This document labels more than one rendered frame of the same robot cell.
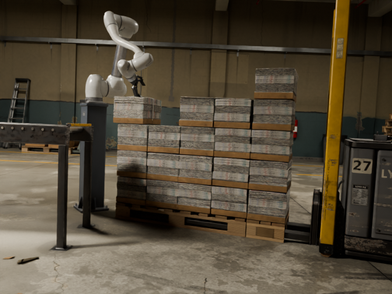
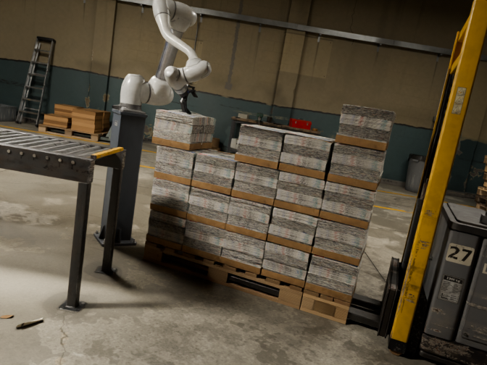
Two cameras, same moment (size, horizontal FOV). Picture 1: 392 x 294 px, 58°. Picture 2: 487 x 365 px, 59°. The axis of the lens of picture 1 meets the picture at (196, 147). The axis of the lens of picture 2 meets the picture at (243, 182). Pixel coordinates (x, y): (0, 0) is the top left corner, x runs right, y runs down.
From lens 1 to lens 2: 39 cm
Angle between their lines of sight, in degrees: 7
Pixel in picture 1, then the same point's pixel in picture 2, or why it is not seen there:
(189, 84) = (253, 71)
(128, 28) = (182, 19)
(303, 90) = (393, 95)
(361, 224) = (446, 324)
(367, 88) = (475, 103)
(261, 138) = (337, 194)
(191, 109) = (252, 143)
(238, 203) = (296, 268)
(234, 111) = (307, 154)
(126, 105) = (170, 124)
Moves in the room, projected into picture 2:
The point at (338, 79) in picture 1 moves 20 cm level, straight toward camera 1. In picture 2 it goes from (449, 141) to (452, 142)
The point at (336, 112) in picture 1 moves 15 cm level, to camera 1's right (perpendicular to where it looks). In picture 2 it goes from (438, 183) to (468, 188)
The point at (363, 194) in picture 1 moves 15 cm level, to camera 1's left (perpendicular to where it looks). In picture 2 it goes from (455, 289) to (427, 284)
